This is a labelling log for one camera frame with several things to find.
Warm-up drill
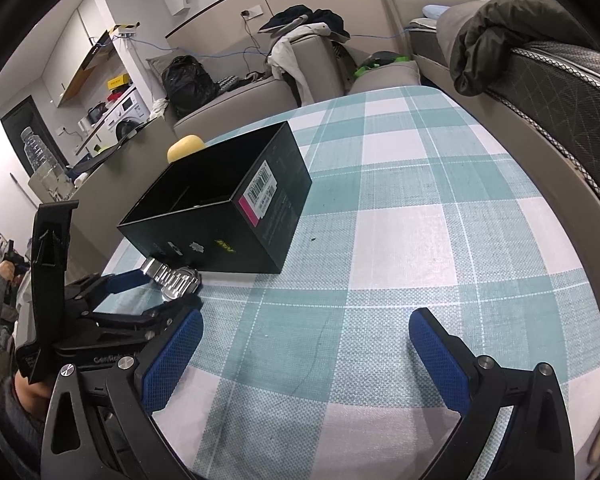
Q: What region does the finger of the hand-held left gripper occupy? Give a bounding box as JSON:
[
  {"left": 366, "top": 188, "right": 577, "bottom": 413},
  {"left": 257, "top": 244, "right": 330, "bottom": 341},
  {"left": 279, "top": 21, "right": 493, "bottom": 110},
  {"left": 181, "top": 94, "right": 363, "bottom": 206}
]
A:
[
  {"left": 80, "top": 292, "right": 204, "bottom": 333},
  {"left": 62, "top": 269, "right": 157, "bottom": 307}
]

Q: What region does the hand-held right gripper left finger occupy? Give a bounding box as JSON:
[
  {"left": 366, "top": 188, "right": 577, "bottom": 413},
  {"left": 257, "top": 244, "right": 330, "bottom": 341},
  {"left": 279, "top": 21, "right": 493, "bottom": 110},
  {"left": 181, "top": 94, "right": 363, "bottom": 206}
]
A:
[{"left": 40, "top": 306, "right": 205, "bottom": 480}]

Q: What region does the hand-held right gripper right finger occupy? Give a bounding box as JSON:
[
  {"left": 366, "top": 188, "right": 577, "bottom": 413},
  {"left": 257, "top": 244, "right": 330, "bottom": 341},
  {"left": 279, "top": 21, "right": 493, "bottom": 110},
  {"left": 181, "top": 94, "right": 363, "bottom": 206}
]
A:
[{"left": 409, "top": 307, "right": 577, "bottom": 480}]

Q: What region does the silver metal watch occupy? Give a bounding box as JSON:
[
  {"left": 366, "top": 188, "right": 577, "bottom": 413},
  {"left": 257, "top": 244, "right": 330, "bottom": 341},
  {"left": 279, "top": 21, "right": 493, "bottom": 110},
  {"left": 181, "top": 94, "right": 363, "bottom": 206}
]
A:
[{"left": 139, "top": 257, "right": 202, "bottom": 304}]

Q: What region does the black cardboard box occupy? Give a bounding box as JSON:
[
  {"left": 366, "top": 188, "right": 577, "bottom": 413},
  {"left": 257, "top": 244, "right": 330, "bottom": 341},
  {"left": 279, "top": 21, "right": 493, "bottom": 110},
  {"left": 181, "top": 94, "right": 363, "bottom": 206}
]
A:
[{"left": 116, "top": 121, "right": 313, "bottom": 275}]

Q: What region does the person's left forearm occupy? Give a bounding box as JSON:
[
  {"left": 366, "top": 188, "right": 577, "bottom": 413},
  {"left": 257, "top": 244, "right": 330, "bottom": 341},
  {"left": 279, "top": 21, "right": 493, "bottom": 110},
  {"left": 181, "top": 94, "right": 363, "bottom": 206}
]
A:
[{"left": 0, "top": 376, "right": 49, "bottom": 467}]

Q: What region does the person's left hand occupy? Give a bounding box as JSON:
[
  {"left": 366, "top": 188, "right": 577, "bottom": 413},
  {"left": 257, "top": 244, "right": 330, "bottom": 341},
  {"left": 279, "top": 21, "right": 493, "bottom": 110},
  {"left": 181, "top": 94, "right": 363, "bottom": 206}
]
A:
[{"left": 12, "top": 371, "right": 57, "bottom": 414}]

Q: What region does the black flat curved object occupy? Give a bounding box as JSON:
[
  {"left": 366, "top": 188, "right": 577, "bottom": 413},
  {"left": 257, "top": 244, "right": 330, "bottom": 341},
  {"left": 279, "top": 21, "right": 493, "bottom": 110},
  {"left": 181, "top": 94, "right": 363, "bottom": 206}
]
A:
[{"left": 72, "top": 132, "right": 142, "bottom": 174}]

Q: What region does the clear plastic water bottle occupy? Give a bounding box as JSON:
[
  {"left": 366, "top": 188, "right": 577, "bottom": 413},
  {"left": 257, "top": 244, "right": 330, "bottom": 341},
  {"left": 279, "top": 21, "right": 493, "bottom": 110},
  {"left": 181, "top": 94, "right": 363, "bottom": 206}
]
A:
[{"left": 19, "top": 126, "right": 67, "bottom": 181}]

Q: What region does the teal checked tablecloth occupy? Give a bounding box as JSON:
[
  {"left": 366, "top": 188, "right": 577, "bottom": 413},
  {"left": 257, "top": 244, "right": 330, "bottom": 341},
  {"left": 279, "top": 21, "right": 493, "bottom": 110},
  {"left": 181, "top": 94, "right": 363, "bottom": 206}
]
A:
[{"left": 100, "top": 85, "right": 600, "bottom": 480}]

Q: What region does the yellow apple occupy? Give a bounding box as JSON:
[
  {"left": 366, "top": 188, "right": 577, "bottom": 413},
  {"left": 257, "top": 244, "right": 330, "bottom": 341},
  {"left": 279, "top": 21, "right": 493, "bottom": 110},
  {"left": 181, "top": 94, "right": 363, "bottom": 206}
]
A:
[{"left": 166, "top": 133, "right": 206, "bottom": 164}]

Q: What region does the dark door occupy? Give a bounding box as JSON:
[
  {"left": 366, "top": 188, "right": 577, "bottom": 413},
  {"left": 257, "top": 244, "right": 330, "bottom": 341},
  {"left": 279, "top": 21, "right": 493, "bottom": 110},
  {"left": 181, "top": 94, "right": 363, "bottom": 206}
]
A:
[{"left": 0, "top": 96, "right": 57, "bottom": 172}]

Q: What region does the white washing machine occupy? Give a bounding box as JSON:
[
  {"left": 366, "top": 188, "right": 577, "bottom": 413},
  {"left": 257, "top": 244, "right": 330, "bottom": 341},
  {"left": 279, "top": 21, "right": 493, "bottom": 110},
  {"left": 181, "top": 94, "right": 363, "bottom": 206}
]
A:
[{"left": 100, "top": 87, "right": 154, "bottom": 142}]

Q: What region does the black backpack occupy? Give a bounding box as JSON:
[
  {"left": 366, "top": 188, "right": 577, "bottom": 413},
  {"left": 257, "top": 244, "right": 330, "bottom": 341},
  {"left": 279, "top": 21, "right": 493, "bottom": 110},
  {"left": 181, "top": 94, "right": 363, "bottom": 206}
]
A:
[{"left": 160, "top": 55, "right": 220, "bottom": 119}]

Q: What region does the grey sofa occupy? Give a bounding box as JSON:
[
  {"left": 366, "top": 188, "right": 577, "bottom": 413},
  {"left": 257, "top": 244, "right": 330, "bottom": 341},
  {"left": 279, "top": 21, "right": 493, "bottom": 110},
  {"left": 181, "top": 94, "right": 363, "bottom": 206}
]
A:
[{"left": 69, "top": 35, "right": 424, "bottom": 266}]

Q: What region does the white shirt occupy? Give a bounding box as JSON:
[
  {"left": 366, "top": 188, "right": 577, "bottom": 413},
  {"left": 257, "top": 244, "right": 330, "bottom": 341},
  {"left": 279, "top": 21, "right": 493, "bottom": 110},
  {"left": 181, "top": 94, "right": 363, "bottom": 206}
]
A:
[{"left": 265, "top": 23, "right": 331, "bottom": 107}]

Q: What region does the dark patterned mattress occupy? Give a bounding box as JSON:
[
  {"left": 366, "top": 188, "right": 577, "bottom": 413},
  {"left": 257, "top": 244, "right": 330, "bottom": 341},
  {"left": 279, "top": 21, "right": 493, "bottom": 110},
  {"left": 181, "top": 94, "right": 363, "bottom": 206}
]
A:
[{"left": 482, "top": 42, "right": 600, "bottom": 228}]

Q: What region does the green and black object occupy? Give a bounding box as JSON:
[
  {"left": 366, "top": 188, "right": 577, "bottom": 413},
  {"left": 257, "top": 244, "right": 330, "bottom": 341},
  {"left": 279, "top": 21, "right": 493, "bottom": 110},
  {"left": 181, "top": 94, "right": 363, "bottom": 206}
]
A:
[{"left": 352, "top": 51, "right": 414, "bottom": 81}]

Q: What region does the black clothes pile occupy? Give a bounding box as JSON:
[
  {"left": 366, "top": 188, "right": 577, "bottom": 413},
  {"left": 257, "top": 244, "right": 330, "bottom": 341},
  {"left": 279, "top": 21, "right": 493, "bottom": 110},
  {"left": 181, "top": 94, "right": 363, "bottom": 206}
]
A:
[{"left": 258, "top": 5, "right": 351, "bottom": 44}]

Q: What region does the dark green jacket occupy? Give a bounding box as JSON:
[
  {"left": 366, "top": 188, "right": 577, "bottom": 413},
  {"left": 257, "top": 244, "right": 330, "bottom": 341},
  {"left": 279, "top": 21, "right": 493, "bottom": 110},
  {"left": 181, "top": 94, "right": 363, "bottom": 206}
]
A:
[{"left": 449, "top": 0, "right": 589, "bottom": 97}]

